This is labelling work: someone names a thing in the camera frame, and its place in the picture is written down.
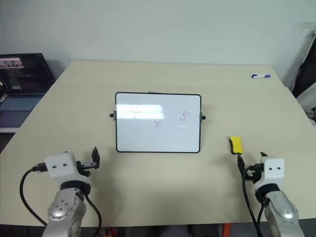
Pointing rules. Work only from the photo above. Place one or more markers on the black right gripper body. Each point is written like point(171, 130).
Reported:
point(256, 171)

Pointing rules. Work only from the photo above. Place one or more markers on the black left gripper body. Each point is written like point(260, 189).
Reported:
point(87, 168)

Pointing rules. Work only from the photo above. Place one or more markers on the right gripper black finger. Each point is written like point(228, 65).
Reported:
point(263, 155)
point(241, 165)

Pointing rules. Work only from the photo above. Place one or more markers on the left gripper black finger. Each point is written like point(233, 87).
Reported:
point(95, 154)

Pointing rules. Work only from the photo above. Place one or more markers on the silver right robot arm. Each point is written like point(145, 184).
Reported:
point(281, 209)

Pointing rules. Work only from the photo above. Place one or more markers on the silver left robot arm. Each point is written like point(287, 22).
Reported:
point(64, 205)

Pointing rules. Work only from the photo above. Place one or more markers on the yellow and black eraser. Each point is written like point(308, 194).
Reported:
point(237, 145)

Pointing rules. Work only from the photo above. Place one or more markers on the orange table leg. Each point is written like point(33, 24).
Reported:
point(226, 230)

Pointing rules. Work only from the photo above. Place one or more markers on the small red object under table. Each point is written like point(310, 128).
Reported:
point(109, 232)

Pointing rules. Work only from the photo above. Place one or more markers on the white marker with purple cap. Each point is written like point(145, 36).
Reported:
point(259, 76)

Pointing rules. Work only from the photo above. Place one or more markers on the black bag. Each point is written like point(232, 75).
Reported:
point(306, 61)

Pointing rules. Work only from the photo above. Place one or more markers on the open dark laptop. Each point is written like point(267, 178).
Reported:
point(22, 74)

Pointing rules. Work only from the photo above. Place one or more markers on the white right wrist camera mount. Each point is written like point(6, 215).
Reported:
point(272, 170)

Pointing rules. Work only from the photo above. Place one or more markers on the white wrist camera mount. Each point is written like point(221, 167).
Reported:
point(59, 166)
point(272, 170)

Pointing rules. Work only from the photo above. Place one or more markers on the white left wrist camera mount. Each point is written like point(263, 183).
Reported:
point(59, 166)

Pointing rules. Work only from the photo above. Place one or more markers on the whiteboard with black frame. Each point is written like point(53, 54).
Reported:
point(153, 133)

